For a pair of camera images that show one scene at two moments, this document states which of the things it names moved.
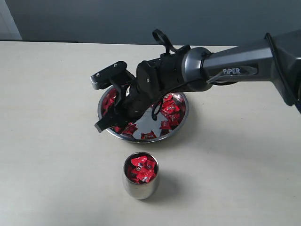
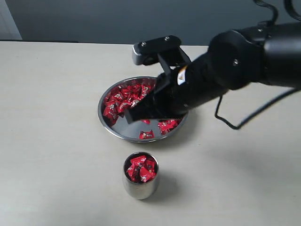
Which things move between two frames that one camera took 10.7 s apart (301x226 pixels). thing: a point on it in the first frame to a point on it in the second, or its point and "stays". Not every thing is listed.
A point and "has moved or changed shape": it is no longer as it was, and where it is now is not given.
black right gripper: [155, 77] to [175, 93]
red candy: [150, 135] stays
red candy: [142, 162] stays
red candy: [142, 174] has moved or changed shape
